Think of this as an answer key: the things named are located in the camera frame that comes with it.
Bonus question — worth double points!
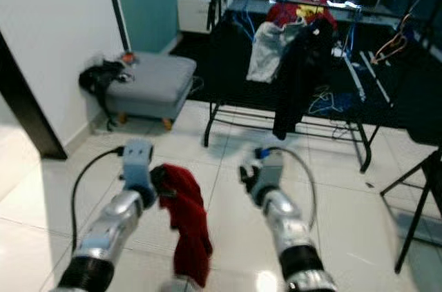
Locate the dark red T-shirt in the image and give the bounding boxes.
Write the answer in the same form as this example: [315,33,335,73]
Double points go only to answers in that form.
[155,163,213,287]

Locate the orange hanger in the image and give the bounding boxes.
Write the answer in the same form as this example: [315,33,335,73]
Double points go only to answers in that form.
[372,14,412,65]

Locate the dark navy garment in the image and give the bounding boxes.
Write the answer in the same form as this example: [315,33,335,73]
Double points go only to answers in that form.
[273,19,336,141]

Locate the red cloth covered table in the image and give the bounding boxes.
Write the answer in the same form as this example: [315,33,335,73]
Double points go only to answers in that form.
[264,0,338,30]

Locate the white cabinet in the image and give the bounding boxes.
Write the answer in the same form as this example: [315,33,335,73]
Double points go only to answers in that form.
[176,0,215,34]

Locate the black floor rug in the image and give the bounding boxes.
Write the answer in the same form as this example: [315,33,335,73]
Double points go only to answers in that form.
[169,26,442,148]

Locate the black tripod stand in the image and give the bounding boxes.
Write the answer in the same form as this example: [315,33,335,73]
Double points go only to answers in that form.
[380,144,442,275]

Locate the blue hangers bundle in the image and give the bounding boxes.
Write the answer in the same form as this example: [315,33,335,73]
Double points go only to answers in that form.
[344,16,360,58]

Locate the yellow cloth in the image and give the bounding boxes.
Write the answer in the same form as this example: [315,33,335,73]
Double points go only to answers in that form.
[297,3,327,18]

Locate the black metal clothes rack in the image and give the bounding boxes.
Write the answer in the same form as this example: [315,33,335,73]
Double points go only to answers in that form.
[204,0,442,172]

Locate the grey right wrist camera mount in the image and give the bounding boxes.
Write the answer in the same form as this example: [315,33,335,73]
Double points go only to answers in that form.
[256,148,285,193]

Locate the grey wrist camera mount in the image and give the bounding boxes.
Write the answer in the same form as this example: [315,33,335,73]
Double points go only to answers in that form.
[123,139,156,193]
[256,148,285,193]

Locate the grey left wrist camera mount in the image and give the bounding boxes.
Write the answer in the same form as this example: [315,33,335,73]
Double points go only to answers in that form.
[123,139,156,193]

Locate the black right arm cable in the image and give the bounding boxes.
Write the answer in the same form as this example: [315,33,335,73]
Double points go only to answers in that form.
[259,147,318,231]

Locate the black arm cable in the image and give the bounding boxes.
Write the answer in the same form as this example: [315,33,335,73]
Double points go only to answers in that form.
[71,147,126,251]
[259,147,318,231]

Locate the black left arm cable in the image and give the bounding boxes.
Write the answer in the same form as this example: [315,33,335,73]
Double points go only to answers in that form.
[71,147,126,251]

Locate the tangled blue wire hangers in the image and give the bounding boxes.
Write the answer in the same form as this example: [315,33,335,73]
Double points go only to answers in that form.
[307,88,360,117]

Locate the black strapped bag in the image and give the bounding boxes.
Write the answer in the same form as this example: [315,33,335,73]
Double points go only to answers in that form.
[78,59,128,130]

